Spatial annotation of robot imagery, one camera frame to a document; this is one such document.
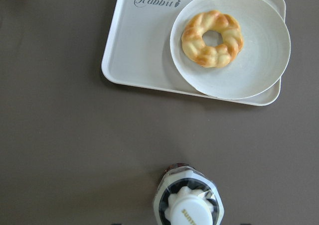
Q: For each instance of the braided ring bread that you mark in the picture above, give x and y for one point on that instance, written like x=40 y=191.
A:
x=218 y=56

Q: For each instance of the tea bottle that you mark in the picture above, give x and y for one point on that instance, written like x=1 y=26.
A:
x=186 y=197

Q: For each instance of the cream rectangular serving tray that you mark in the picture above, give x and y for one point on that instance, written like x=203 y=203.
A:
x=138 y=53

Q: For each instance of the white round plate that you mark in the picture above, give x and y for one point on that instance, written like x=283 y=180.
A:
x=259 y=65

